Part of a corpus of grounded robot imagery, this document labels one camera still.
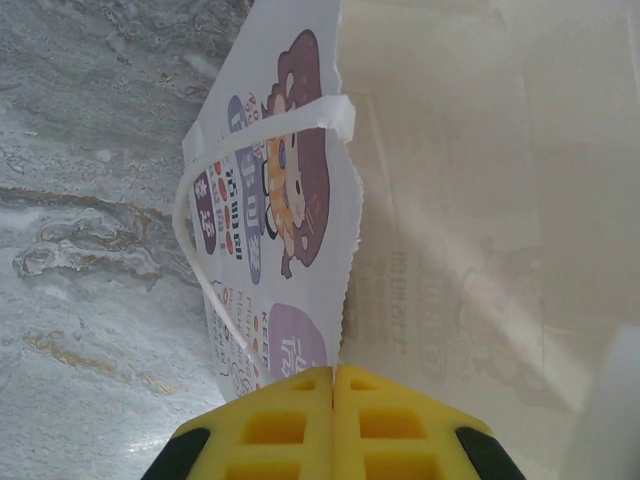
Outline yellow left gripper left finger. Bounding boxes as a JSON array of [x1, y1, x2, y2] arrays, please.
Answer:
[[182, 367, 335, 480]]

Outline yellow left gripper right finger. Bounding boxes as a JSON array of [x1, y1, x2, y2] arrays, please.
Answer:
[[334, 365, 489, 480]]

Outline white printed paper bag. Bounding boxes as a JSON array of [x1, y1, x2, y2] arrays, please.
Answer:
[[173, 0, 640, 480]]

